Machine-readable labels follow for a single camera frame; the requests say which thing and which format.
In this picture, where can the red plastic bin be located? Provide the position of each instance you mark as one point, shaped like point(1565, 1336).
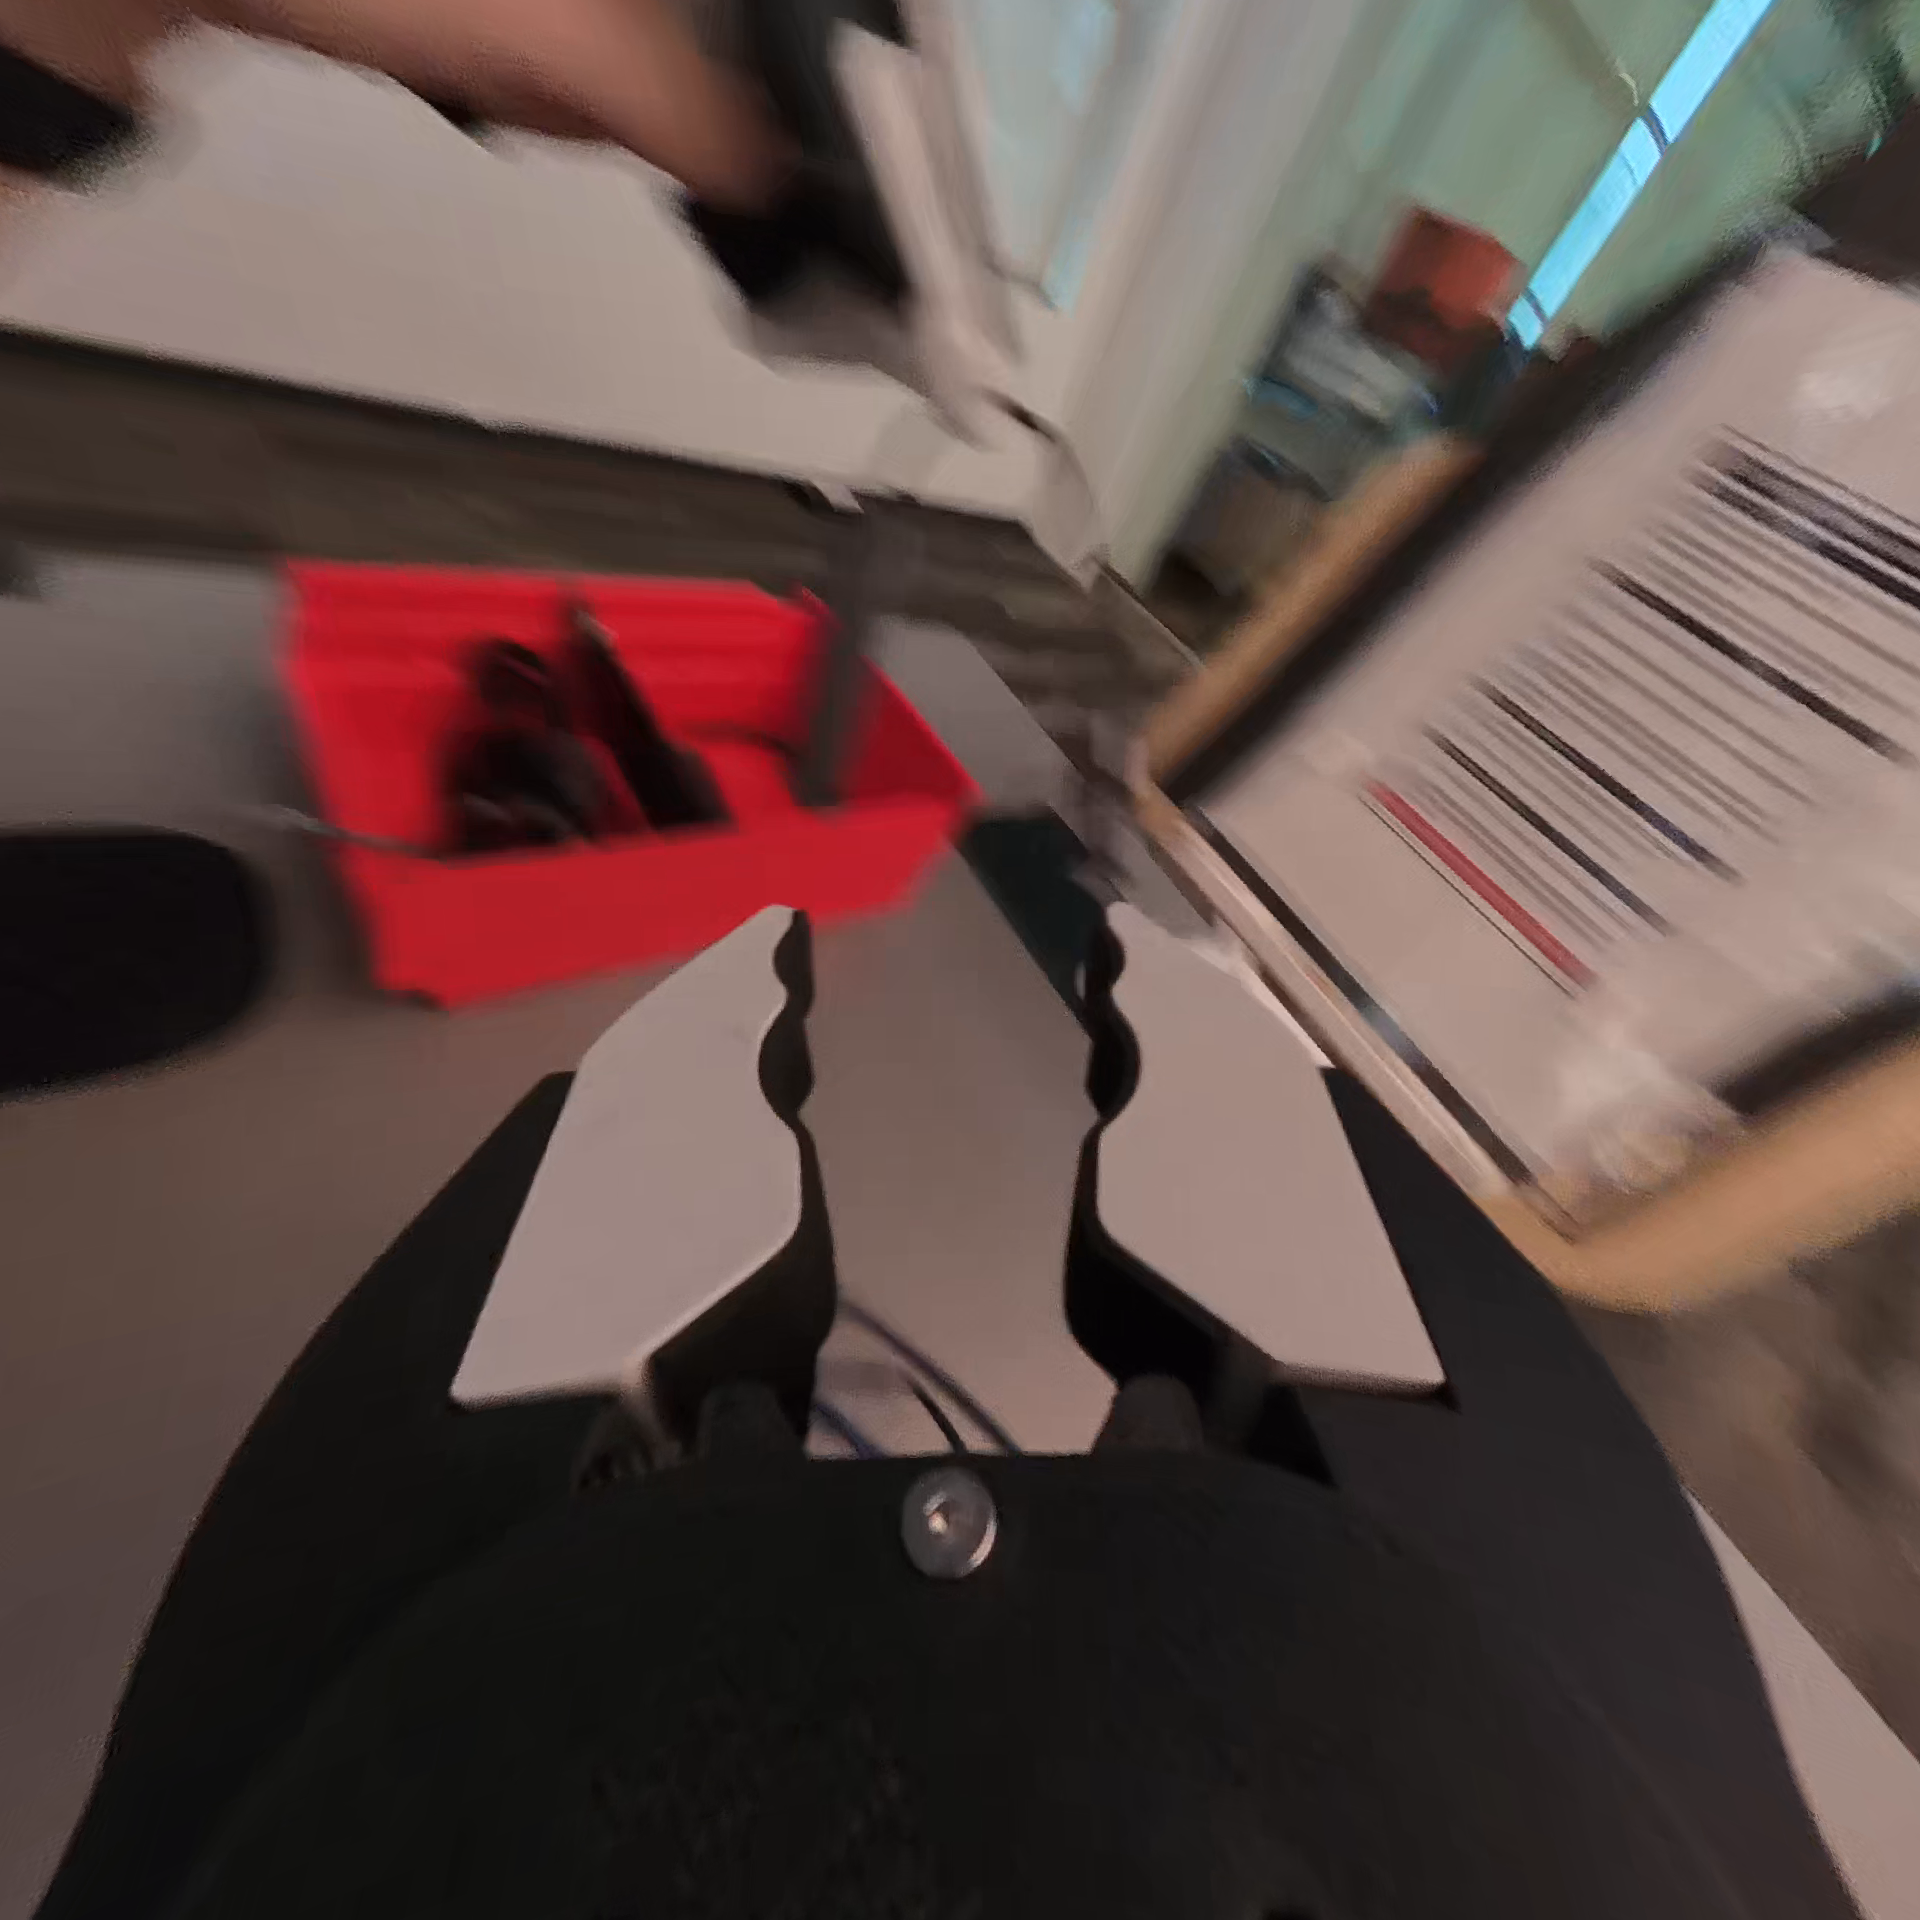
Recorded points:
point(629, 914)

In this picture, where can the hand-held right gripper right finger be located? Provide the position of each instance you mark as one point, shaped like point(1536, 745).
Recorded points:
point(1259, 1201)

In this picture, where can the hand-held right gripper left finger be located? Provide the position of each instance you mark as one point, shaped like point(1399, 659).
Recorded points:
point(645, 1184)

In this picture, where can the dark green desk mat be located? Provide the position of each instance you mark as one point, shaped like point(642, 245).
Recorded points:
point(1035, 902)

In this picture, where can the wooden-edged sign stand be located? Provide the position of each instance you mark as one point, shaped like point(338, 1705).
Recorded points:
point(1576, 674)

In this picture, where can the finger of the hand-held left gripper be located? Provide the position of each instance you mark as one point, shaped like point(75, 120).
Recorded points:
point(973, 464)

